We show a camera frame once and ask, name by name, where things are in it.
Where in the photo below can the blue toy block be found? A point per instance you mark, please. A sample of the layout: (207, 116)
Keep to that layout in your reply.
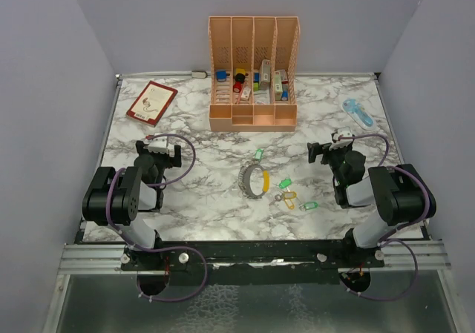
(221, 75)

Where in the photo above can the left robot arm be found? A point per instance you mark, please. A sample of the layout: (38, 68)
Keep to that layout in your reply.
(114, 199)

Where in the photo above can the yellow block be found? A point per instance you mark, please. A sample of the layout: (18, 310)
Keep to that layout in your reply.
(240, 70)

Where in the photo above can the white wall plug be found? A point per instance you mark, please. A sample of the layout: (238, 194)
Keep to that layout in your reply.
(199, 74)

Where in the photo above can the blue packaged item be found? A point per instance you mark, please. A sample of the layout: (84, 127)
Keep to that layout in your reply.
(356, 111)

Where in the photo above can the grey green box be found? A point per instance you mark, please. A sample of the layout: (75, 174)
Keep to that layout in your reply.
(264, 74)

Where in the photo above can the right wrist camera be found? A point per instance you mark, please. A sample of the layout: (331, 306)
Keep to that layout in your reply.
(341, 134)

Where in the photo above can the metal keyring with yellow grip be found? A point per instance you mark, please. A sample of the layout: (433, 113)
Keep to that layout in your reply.
(253, 180)

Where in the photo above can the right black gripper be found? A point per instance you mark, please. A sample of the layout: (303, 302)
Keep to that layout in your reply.
(324, 149)

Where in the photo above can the yellow tag key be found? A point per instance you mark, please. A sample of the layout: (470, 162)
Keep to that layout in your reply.
(287, 197)

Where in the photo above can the peach desk organizer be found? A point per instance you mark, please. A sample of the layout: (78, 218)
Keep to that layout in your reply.
(243, 42)

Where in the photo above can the red black toy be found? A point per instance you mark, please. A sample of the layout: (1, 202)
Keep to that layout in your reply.
(240, 79)

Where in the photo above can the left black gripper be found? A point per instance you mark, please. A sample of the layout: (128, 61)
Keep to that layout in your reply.
(171, 161)

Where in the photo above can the red book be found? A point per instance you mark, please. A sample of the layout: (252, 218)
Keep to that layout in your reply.
(151, 104)

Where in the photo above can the light green tag key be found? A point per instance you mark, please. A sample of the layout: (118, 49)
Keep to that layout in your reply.
(308, 206)

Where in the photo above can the small white red box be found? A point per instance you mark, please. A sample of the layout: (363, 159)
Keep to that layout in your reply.
(245, 95)

